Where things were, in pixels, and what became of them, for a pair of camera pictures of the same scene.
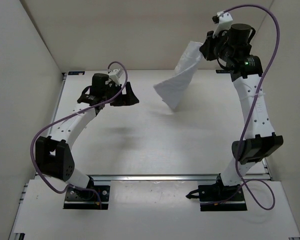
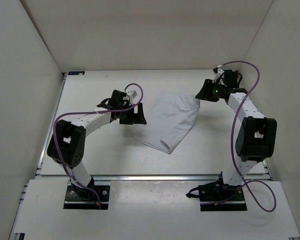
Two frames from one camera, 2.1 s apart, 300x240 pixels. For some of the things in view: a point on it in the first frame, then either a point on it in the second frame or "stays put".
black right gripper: (209, 42) to (205, 93)
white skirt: (173, 89) to (170, 116)
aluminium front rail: (172, 177) stays put
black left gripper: (130, 97) to (138, 118)
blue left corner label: (76, 72) stays put
